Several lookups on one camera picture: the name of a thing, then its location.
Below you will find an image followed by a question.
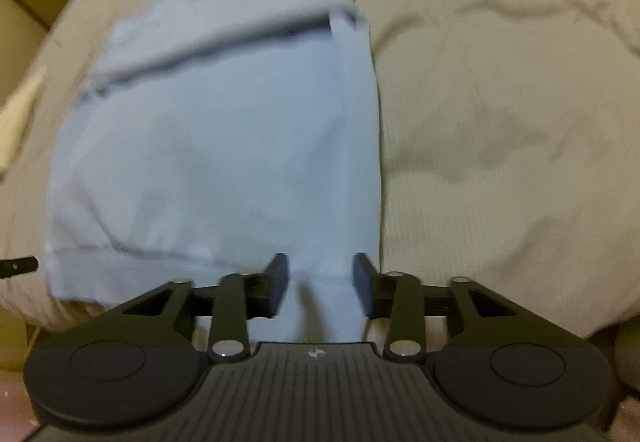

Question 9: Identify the light blue sweatshirt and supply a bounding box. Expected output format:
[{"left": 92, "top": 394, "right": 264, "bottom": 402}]
[{"left": 44, "top": 0, "right": 381, "bottom": 342}]

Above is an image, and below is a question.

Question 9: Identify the grey bed duvet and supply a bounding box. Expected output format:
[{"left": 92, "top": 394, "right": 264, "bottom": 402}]
[{"left": 1, "top": 0, "right": 639, "bottom": 337}]

